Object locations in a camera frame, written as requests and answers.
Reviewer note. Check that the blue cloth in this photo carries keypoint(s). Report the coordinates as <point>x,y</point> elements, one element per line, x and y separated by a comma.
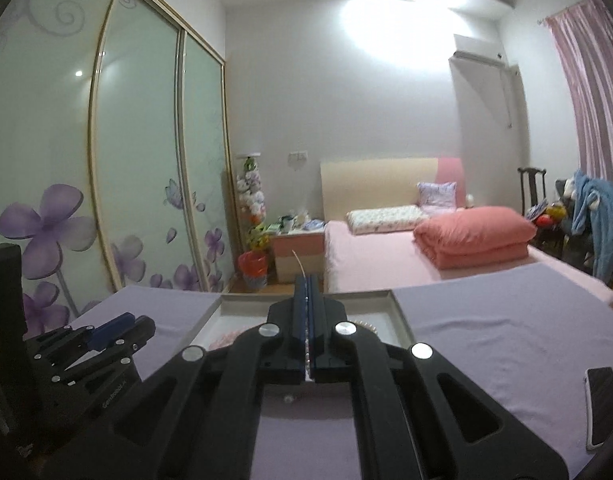
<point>315,225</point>

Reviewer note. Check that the white floral pillow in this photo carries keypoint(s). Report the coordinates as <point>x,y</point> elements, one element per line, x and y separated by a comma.
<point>386,220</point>

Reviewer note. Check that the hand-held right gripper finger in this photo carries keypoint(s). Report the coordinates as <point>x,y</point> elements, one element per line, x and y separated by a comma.
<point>301,320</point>
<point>312,320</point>

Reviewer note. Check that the column of plush toys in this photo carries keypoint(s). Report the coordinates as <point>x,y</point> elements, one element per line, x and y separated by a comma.
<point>251,200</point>

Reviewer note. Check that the blue fleece garment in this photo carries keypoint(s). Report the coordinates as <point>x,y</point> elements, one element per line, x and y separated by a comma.
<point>601,225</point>

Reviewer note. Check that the grey shallow cardboard tray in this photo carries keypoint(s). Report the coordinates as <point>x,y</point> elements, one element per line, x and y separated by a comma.
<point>236,320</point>

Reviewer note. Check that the white smartphone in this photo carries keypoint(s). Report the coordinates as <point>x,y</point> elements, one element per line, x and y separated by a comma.
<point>601,400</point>

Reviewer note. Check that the tissue box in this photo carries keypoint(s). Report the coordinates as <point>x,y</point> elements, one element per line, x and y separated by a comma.
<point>302,216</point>

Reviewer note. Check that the pink and beige nightstand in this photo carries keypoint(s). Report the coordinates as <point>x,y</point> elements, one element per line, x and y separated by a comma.
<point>296,255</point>

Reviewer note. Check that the beige and pink headboard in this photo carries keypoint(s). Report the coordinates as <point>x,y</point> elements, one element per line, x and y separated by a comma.
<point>376,185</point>

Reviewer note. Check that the pink curtain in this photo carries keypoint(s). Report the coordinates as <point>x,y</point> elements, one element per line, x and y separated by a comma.
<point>596,85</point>

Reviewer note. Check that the white pipe cover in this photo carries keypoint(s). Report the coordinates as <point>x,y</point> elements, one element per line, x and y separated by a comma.
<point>509,95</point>

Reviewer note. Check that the purple table cloth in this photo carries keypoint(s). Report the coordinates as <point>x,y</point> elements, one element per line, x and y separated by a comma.
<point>486,340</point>

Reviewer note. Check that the purple patterned pillow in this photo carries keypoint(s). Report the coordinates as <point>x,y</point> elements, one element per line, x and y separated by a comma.
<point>436,194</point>

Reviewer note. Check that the dark wooden chair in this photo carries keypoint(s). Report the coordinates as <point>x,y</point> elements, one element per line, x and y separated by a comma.
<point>529,185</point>

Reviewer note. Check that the silver bangle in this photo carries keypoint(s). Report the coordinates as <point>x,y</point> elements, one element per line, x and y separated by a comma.
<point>299,262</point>

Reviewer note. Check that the wall switch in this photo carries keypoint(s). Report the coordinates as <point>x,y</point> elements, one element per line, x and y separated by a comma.
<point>298,156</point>

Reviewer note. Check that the colourful toys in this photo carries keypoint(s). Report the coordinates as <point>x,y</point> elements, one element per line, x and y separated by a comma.
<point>549,214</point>

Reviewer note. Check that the red bin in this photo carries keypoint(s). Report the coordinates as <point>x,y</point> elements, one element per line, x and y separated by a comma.
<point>252,267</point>

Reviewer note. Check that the folded pink quilt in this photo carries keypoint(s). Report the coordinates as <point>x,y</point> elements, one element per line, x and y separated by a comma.
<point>476,237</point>

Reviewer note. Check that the bed with pink sheet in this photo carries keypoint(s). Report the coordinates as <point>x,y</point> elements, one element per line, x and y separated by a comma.
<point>376,260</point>

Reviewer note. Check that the white air conditioner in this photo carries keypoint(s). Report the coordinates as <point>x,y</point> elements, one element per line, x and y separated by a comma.
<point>479,47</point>

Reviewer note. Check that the flower print sliding wardrobe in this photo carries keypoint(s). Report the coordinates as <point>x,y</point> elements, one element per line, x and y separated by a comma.
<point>136,135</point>

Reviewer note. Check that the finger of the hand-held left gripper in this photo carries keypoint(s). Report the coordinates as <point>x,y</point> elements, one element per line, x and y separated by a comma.
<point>142,332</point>
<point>111,329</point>

